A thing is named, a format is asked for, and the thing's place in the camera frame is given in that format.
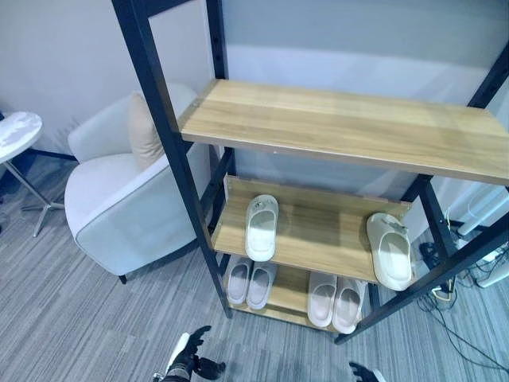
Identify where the white upholstered armchair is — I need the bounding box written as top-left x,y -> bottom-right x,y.
64,83 -> 220,285

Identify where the wide wooden shelf board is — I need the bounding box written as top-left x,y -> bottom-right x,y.
181,79 -> 509,187

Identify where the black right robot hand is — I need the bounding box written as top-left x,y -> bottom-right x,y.
348,361 -> 386,382

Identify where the black metal shoe rack frame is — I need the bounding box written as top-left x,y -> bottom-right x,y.
111,0 -> 509,345

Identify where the beige cushion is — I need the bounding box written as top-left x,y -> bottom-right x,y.
127,92 -> 165,172

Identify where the white desk leg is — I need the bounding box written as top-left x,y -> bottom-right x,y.
456,186 -> 508,236

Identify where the black power adapter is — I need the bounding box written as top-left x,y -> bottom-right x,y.
419,241 -> 441,268

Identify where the low wooden shelf board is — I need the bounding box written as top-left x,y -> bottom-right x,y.
223,254 -> 369,333

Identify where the pale pink slipper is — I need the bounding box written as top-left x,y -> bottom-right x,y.
331,275 -> 367,335
246,261 -> 278,310
227,256 -> 255,306
307,271 -> 338,328

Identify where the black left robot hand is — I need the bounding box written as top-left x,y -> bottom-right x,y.
164,325 -> 227,382

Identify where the round white side table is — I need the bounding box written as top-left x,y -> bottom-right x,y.
0,111 -> 65,239

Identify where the white slipper with charm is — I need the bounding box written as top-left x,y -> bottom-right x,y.
244,194 -> 279,263
366,212 -> 413,292

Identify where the wooden shelf board with lip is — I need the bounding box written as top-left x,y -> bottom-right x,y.
212,173 -> 414,286

